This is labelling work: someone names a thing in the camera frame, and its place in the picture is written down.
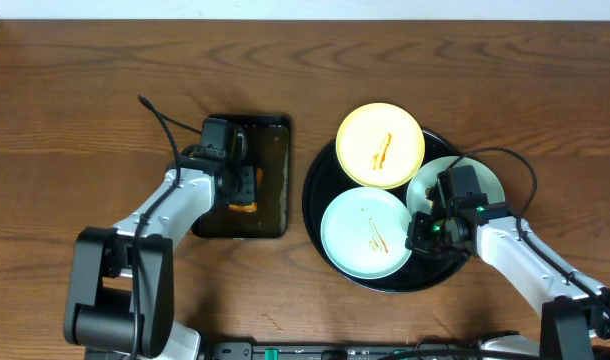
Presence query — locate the orange green scrub sponge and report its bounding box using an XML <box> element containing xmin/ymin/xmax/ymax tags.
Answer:
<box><xmin>228</xmin><ymin>166</ymin><xmax>263</xmax><ymax>213</ymax></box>

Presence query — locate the pale green plate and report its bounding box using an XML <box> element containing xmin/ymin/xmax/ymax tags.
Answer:
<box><xmin>406</xmin><ymin>156</ymin><xmax>505</xmax><ymax>214</ymax></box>

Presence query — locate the light blue plate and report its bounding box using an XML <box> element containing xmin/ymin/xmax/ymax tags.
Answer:
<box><xmin>320</xmin><ymin>187</ymin><xmax>412</xmax><ymax>280</ymax></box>

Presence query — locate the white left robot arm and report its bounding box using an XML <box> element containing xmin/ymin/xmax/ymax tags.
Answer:
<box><xmin>63</xmin><ymin>146</ymin><xmax>262</xmax><ymax>359</ymax></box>

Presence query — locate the black rectangular water tray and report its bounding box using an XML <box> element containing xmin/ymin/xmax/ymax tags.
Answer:
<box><xmin>192</xmin><ymin>114</ymin><xmax>291</xmax><ymax>240</ymax></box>

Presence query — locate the yellow plate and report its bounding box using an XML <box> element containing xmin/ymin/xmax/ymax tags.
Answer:
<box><xmin>335</xmin><ymin>103</ymin><xmax>425</xmax><ymax>189</ymax></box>

